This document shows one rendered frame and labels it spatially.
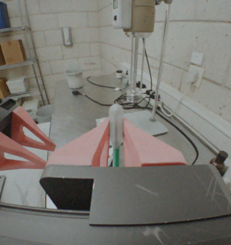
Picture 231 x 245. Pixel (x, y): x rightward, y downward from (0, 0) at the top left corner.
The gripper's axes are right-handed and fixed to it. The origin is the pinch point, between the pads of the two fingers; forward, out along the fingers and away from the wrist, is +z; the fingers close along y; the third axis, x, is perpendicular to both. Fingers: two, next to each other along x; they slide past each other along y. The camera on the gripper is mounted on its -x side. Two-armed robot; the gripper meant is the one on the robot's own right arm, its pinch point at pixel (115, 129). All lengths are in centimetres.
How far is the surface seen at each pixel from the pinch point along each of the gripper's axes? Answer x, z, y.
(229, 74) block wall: 4, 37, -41
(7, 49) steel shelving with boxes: 5, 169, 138
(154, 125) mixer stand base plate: 31, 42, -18
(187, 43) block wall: -3, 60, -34
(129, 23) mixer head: -9.6, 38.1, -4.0
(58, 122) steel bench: 32, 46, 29
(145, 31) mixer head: -7.3, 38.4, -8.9
